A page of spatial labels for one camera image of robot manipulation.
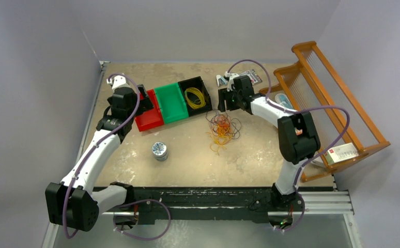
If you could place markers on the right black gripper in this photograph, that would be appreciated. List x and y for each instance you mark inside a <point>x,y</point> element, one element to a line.
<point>224,94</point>

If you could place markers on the marker pen pack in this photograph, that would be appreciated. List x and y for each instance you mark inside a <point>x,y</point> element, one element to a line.
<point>254,77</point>

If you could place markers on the blue white plastic packet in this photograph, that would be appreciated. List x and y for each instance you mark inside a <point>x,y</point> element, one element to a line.
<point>283,100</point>

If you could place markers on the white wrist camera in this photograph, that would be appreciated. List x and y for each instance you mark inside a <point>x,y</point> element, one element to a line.
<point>229,77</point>
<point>117,82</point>

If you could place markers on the round blue white tin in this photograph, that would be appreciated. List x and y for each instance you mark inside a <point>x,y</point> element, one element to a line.
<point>159,151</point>

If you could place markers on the black plastic bin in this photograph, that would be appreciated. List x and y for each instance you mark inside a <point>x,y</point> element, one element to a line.
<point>195,95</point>

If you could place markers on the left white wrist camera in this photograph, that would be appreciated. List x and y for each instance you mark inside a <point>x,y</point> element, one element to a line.
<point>117,82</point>

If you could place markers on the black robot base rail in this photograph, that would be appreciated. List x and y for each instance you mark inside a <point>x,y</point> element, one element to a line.
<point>210,204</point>

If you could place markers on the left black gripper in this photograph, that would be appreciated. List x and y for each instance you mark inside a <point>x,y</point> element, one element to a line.
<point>144,104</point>

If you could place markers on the red plastic bin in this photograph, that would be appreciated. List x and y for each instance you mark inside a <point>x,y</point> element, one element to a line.
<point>152,118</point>

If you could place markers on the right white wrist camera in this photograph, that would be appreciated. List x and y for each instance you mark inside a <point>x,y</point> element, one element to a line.
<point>229,77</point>

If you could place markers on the green plastic bin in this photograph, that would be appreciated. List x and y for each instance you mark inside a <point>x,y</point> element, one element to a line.
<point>171,102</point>

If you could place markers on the white red cardboard box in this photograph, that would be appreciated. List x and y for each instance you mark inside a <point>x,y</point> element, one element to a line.
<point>340,153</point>

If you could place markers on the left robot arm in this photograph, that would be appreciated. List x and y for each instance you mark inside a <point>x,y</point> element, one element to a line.
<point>72,202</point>

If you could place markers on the wooden rack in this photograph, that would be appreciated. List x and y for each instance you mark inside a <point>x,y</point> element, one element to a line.
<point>313,81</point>

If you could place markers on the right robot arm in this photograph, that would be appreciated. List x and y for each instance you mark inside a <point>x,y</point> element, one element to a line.
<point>297,135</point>

